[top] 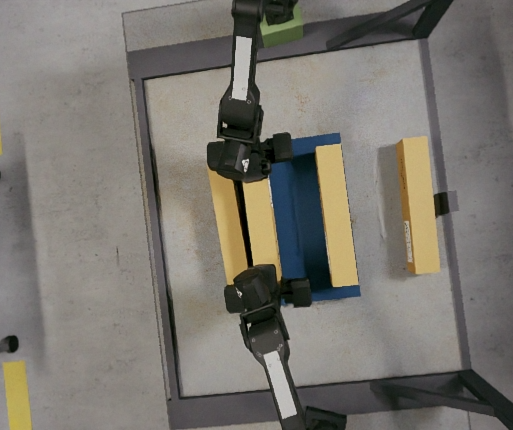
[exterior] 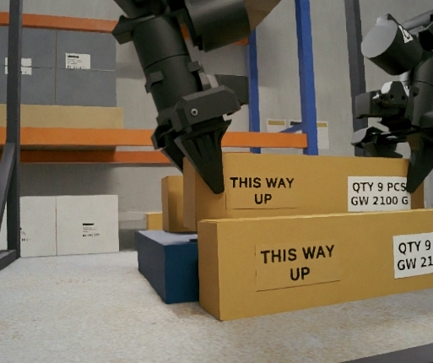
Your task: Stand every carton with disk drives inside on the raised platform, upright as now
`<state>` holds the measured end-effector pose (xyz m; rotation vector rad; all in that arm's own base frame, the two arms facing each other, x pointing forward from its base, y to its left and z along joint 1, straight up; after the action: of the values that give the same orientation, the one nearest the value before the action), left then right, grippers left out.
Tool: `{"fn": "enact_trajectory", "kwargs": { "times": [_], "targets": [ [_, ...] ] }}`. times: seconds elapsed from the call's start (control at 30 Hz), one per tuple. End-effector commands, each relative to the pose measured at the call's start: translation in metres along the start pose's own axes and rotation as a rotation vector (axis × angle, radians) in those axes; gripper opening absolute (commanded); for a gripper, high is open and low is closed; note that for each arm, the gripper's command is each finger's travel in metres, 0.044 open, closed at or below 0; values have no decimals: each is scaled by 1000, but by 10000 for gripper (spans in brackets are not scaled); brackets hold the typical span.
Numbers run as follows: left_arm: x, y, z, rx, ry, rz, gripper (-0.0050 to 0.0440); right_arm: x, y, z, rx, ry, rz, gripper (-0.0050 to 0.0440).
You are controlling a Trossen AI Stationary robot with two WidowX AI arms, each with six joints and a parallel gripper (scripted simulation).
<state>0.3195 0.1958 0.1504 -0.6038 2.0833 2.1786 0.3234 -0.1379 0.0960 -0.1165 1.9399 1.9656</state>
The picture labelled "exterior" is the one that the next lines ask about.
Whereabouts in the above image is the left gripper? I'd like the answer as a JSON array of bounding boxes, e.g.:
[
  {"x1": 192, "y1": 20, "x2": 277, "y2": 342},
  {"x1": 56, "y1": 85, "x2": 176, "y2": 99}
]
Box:
[{"x1": 351, "y1": 81, "x2": 433, "y2": 193}]

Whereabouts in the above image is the brown cardboard carton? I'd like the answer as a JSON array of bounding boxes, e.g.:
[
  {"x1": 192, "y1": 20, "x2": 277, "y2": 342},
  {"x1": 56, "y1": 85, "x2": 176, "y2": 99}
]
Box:
[
  {"x1": 161, "y1": 176, "x2": 197, "y2": 232},
  {"x1": 198, "y1": 209, "x2": 433, "y2": 321},
  {"x1": 183, "y1": 152, "x2": 425, "y2": 230},
  {"x1": 146, "y1": 213, "x2": 162, "y2": 230}
]

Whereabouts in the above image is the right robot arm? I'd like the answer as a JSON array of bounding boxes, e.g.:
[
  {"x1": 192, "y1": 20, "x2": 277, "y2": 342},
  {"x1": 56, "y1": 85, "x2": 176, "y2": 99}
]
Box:
[{"x1": 111, "y1": 0, "x2": 251, "y2": 106}]

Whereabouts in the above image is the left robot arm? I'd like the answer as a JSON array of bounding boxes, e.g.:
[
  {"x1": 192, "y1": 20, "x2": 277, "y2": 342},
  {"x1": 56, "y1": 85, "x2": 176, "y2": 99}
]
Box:
[{"x1": 355, "y1": 9, "x2": 433, "y2": 124}]

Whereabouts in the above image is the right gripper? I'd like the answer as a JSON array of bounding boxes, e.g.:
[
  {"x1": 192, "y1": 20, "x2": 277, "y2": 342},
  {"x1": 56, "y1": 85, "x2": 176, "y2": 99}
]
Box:
[{"x1": 143, "y1": 55, "x2": 241, "y2": 194}]

